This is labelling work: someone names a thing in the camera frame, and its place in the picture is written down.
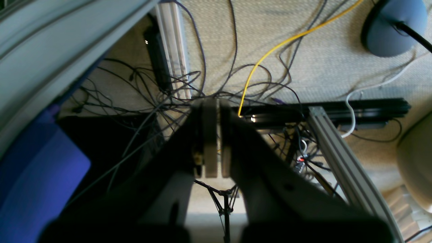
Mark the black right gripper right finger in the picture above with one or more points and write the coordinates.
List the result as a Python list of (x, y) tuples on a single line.
[(280, 204)]

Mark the black extrusion bar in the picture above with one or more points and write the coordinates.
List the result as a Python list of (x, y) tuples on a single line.
[(369, 114)]

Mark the black tripod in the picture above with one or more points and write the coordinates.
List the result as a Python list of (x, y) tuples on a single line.
[(224, 200)]

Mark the round blue-grey stand base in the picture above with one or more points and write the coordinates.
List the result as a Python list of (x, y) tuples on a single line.
[(393, 27)]

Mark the beige round object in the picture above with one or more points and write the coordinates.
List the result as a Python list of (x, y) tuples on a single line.
[(414, 158)]

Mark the aluminium frame profile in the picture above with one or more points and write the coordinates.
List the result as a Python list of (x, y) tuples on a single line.
[(349, 172)]

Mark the blue sheet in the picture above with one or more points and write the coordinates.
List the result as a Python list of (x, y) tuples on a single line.
[(39, 173)]

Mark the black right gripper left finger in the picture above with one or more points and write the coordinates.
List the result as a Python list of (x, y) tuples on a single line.
[(152, 204)]

